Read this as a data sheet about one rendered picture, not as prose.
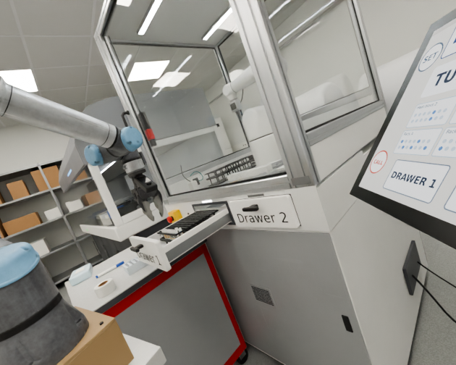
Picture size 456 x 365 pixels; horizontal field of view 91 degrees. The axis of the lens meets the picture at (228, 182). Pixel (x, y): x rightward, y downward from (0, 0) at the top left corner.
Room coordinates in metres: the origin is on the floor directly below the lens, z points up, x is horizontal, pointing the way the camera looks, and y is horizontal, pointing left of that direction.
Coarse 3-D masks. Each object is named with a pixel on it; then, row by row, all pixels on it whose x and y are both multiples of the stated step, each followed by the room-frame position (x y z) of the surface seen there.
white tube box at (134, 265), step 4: (136, 256) 1.06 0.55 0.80; (132, 260) 1.04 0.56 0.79; (136, 260) 1.01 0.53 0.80; (124, 264) 1.02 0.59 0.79; (128, 264) 0.99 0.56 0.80; (132, 264) 0.97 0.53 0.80; (136, 264) 0.97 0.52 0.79; (140, 264) 0.98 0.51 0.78; (144, 264) 0.99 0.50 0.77; (124, 268) 0.98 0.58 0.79; (128, 268) 0.95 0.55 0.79; (132, 268) 0.96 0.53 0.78; (136, 268) 0.97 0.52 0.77; (140, 268) 0.98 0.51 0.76; (128, 272) 0.95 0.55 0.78; (132, 272) 0.96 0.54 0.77
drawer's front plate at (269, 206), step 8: (240, 200) 0.84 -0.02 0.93; (248, 200) 0.80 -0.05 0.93; (256, 200) 0.77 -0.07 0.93; (264, 200) 0.74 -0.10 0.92; (272, 200) 0.71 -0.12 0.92; (280, 200) 0.69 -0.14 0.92; (288, 200) 0.67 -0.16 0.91; (232, 208) 0.88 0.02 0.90; (240, 208) 0.84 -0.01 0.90; (264, 208) 0.75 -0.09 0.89; (272, 208) 0.72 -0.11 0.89; (280, 208) 0.70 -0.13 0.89; (288, 208) 0.68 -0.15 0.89; (240, 216) 0.85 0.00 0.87; (248, 216) 0.82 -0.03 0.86; (256, 216) 0.79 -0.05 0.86; (280, 216) 0.71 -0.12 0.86; (288, 216) 0.68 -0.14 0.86; (296, 216) 0.67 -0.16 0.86; (240, 224) 0.87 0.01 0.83; (248, 224) 0.83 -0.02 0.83; (256, 224) 0.80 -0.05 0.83; (264, 224) 0.77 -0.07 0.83; (272, 224) 0.74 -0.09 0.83; (280, 224) 0.72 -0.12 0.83; (288, 224) 0.69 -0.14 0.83; (296, 224) 0.67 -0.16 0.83
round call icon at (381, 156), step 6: (378, 150) 0.38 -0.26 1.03; (384, 150) 0.36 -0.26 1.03; (390, 150) 0.35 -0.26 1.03; (378, 156) 0.37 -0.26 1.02; (384, 156) 0.35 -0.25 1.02; (372, 162) 0.38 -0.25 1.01; (378, 162) 0.36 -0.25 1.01; (384, 162) 0.35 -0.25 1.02; (372, 168) 0.37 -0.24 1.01; (378, 168) 0.36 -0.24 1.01; (372, 174) 0.37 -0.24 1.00; (378, 174) 0.35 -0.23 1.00
